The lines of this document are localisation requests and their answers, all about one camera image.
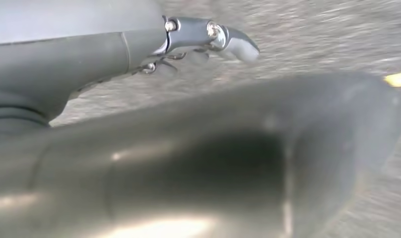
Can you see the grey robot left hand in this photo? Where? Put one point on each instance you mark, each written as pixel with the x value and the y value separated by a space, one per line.
pixel 187 157

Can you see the yellow floor tape corner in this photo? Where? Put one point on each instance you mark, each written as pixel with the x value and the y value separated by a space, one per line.
pixel 399 79

